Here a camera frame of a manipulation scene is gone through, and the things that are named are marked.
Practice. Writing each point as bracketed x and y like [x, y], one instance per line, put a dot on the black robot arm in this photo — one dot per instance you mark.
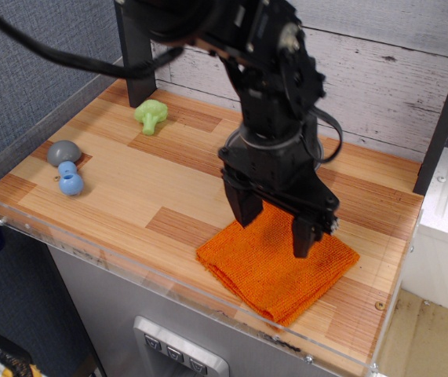
[261, 45]

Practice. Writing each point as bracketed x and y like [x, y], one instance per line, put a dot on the blue peanut-shaped toy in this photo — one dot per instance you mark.
[70, 183]

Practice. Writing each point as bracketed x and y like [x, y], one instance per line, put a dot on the grey half dome toy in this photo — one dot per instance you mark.
[62, 151]

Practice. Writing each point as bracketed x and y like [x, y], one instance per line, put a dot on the clear acrylic guard rail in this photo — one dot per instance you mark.
[149, 202]

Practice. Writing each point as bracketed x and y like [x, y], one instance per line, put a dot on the stainless steel pot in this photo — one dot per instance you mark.
[318, 154]

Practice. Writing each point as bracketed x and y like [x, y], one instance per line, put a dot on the dark grey left post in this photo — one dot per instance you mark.
[136, 48]

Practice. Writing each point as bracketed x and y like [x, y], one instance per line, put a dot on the orange knitted cloth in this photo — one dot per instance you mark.
[257, 264]

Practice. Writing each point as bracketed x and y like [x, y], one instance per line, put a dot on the green toy broccoli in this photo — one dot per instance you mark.
[149, 114]

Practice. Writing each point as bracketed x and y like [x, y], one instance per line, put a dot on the white ribbed appliance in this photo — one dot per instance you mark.
[425, 272]

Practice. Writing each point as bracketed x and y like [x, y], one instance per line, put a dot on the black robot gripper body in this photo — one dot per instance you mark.
[283, 174]

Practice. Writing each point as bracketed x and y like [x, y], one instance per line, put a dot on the silver button control panel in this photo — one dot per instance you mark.
[170, 354]

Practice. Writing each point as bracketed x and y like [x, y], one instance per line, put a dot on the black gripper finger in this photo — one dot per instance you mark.
[245, 202]
[306, 232]

